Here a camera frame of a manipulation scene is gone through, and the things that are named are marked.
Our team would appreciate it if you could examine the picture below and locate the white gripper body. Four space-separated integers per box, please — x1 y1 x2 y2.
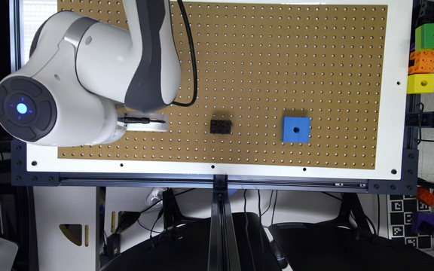
118 111 170 132

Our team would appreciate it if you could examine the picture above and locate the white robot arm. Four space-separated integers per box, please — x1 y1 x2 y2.
0 1 181 147

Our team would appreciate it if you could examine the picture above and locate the black brick block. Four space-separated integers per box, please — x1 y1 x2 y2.
209 120 232 135

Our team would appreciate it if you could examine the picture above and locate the orange brick block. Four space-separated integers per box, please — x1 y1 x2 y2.
408 50 434 75

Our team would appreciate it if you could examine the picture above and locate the red-orange block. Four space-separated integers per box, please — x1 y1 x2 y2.
415 187 434 207

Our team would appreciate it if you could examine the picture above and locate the purple block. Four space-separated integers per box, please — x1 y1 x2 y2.
411 212 434 236

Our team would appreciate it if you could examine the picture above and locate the white table board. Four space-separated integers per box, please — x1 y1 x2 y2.
23 0 414 181

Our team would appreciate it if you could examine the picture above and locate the brown perforated pegboard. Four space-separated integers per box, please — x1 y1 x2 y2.
58 2 388 169

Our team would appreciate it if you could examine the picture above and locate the blue cube with hole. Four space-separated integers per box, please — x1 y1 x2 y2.
281 117 310 143

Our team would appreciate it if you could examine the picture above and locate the black-white fiducial marker sheet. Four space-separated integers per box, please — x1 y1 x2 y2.
387 195 432 249

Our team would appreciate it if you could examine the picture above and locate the yellow cube with hole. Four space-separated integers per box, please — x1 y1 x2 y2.
407 73 434 94

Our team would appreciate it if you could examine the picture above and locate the green cube with hole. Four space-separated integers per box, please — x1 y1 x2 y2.
415 23 434 51

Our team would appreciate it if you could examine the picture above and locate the black brick on shelf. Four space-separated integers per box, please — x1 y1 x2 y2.
412 0 434 28

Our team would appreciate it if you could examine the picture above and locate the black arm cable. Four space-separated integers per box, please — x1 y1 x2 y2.
171 0 199 108

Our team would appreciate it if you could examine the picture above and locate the dark aluminium table frame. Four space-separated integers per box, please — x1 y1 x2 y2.
10 139 420 271

